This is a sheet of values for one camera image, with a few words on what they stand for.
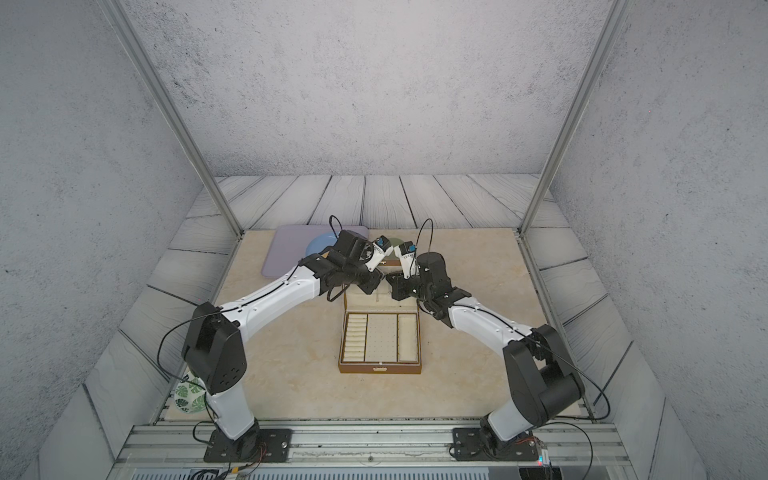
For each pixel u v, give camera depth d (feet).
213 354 1.53
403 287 2.52
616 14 2.31
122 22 2.35
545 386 1.43
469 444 2.38
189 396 2.64
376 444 2.44
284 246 3.83
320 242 3.70
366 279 2.49
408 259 2.53
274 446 2.39
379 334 2.85
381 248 2.48
